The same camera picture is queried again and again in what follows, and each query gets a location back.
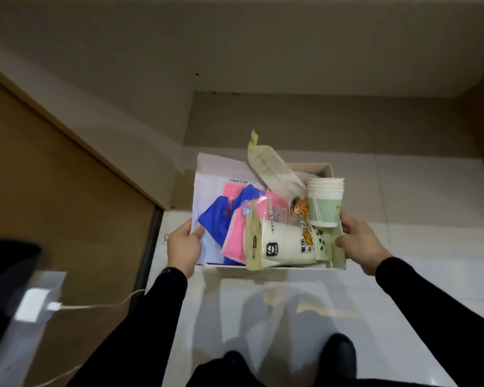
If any blue cloth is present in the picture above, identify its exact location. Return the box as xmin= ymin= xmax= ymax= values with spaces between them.
xmin=198 ymin=184 xmax=264 ymax=266

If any black blurred device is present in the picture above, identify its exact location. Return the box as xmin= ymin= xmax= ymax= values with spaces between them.
xmin=0 ymin=238 xmax=43 ymax=368

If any person's right forearm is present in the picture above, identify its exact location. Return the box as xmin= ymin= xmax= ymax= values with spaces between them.
xmin=375 ymin=257 xmax=484 ymax=387

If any person's right hand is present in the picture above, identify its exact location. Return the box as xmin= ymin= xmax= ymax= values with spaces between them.
xmin=335 ymin=211 xmax=393 ymax=276

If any stack of green paper cups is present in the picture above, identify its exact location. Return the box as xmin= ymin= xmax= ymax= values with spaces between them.
xmin=306 ymin=177 xmax=345 ymax=229

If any person's left hand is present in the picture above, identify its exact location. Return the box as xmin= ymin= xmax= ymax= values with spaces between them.
xmin=166 ymin=218 xmax=205 ymax=279

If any small orange doll figure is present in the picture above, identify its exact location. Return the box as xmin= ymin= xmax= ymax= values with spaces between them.
xmin=290 ymin=197 xmax=309 ymax=219

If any person's black shoe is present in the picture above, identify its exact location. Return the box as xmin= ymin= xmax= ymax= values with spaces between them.
xmin=315 ymin=333 xmax=358 ymax=383
xmin=186 ymin=350 xmax=265 ymax=387

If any person's left black shoe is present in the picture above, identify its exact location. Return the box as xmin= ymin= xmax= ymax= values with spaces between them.
xmin=186 ymin=350 xmax=265 ymax=387

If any person's left forearm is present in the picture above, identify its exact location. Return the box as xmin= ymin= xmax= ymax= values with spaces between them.
xmin=66 ymin=267 xmax=188 ymax=387

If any white cardboard box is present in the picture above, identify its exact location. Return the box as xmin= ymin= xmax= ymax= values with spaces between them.
xmin=191 ymin=153 xmax=347 ymax=271

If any brown wooden door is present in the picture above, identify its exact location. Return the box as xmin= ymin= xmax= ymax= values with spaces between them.
xmin=0 ymin=70 xmax=158 ymax=387

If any white charging cable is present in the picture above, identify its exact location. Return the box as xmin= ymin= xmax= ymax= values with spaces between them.
xmin=31 ymin=289 xmax=146 ymax=387

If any person's right black shoe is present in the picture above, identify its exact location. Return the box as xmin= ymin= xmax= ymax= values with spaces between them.
xmin=315 ymin=333 xmax=358 ymax=383

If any pink cloth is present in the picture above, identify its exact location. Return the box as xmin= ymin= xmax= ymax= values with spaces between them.
xmin=220 ymin=183 xmax=292 ymax=265

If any wrapped sleeve of white cups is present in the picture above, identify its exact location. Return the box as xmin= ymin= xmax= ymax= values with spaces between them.
xmin=243 ymin=214 xmax=334 ymax=271

